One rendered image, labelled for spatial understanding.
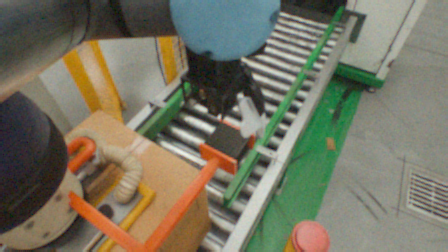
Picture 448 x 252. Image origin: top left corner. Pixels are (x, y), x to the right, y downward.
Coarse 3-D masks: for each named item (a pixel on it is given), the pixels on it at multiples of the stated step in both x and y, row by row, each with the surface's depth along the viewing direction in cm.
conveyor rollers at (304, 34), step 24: (288, 24) 191; (312, 24) 191; (288, 48) 172; (312, 48) 174; (264, 72) 160; (240, 96) 144; (264, 96) 147; (192, 120) 133; (216, 120) 136; (288, 120) 137; (168, 144) 124; (192, 144) 127; (264, 168) 117; (216, 192) 109; (216, 216) 103
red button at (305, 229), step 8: (304, 224) 52; (312, 224) 52; (296, 232) 51; (304, 232) 51; (312, 232) 51; (320, 232) 51; (296, 240) 50; (304, 240) 50; (312, 240) 50; (320, 240) 50; (328, 240) 51; (296, 248) 50; (304, 248) 49; (312, 248) 49; (320, 248) 49; (328, 248) 50
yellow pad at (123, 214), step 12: (108, 192) 64; (144, 192) 64; (96, 204) 62; (108, 204) 59; (120, 204) 62; (132, 204) 62; (144, 204) 62; (108, 216) 58; (120, 216) 60; (132, 216) 60; (108, 240) 57
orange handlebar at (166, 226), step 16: (80, 144) 59; (96, 144) 59; (80, 160) 56; (208, 176) 53; (192, 192) 51; (80, 208) 49; (176, 208) 49; (96, 224) 47; (112, 224) 47; (160, 224) 47; (176, 224) 49; (128, 240) 45; (160, 240) 46
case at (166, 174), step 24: (96, 120) 81; (120, 144) 75; (144, 144) 75; (120, 168) 70; (144, 168) 70; (168, 168) 70; (192, 168) 70; (96, 192) 66; (168, 192) 66; (144, 216) 62; (192, 216) 76; (144, 240) 59; (168, 240) 68; (192, 240) 86
